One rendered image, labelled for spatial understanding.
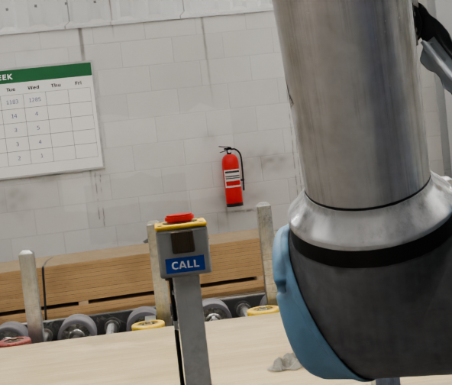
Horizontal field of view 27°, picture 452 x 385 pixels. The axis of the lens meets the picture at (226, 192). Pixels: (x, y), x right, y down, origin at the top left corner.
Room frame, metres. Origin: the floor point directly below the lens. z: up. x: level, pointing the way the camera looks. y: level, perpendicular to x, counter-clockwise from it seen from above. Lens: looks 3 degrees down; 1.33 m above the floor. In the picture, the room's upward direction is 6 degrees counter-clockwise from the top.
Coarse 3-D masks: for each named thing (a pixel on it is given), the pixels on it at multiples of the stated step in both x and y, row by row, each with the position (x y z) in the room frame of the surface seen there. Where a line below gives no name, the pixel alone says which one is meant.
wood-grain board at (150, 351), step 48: (96, 336) 2.22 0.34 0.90; (144, 336) 2.15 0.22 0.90; (240, 336) 2.04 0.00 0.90; (0, 384) 1.84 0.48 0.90; (48, 384) 1.80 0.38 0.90; (96, 384) 1.75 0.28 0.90; (144, 384) 1.71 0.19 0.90; (240, 384) 1.64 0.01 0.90; (288, 384) 1.60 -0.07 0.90; (336, 384) 1.57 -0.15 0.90; (432, 384) 1.50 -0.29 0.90
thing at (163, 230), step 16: (160, 224) 1.31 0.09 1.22; (176, 224) 1.28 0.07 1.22; (192, 224) 1.27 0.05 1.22; (160, 240) 1.27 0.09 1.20; (160, 256) 1.27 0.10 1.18; (176, 256) 1.27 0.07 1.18; (208, 256) 1.27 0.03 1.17; (160, 272) 1.27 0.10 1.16; (192, 272) 1.27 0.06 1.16; (208, 272) 1.27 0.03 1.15
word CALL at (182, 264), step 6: (174, 258) 1.27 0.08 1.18; (180, 258) 1.27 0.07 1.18; (186, 258) 1.27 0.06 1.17; (192, 258) 1.27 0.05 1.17; (198, 258) 1.27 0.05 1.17; (204, 258) 1.27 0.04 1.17; (168, 264) 1.27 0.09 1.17; (174, 264) 1.27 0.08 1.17; (180, 264) 1.27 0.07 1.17; (186, 264) 1.27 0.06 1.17; (192, 264) 1.27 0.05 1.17; (198, 264) 1.27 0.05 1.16; (204, 264) 1.27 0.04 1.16; (168, 270) 1.27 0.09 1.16; (174, 270) 1.27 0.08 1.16; (180, 270) 1.27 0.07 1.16; (186, 270) 1.27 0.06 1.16; (192, 270) 1.27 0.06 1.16
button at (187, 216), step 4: (188, 212) 1.31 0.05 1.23; (168, 216) 1.29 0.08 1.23; (172, 216) 1.29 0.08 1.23; (176, 216) 1.29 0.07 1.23; (180, 216) 1.29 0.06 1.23; (184, 216) 1.29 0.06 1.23; (188, 216) 1.29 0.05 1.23; (192, 216) 1.30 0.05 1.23; (168, 220) 1.29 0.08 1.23; (172, 220) 1.29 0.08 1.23; (176, 220) 1.28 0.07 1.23; (180, 220) 1.28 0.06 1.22; (184, 220) 1.29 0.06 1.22; (188, 220) 1.29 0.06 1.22
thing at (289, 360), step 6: (288, 354) 1.73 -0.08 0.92; (294, 354) 1.74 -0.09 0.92; (276, 360) 1.72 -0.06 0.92; (282, 360) 1.72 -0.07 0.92; (288, 360) 1.72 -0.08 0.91; (294, 360) 1.72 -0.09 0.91; (276, 366) 1.70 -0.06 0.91; (282, 366) 1.70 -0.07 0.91; (288, 366) 1.70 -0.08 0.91; (294, 366) 1.69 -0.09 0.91; (300, 366) 1.70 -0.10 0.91
